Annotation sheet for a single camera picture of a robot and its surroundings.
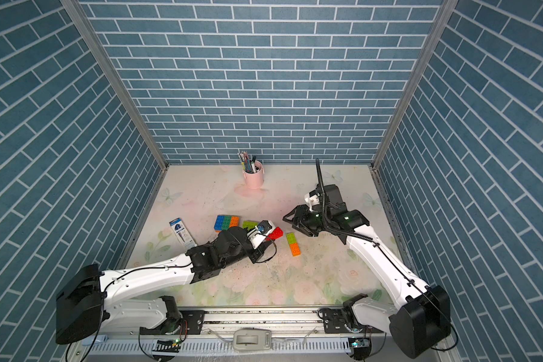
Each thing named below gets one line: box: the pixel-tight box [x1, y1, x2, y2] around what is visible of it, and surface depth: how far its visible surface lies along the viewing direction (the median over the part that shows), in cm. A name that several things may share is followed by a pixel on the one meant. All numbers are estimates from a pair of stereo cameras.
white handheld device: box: [233, 328, 272, 352], surface depth 70 cm
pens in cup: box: [237, 150, 261, 174], surface depth 106 cm
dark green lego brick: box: [221, 214, 232, 231], surface depth 96 cm
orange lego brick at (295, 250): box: [289, 242, 301, 257], surface depth 91 cm
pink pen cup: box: [242, 159, 265, 190], surface depth 108 cm
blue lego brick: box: [213, 214, 226, 231], surface depth 96 cm
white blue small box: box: [168, 217, 198, 249], surface depth 96 cm
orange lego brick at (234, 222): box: [229, 215, 240, 229], surface depth 96 cm
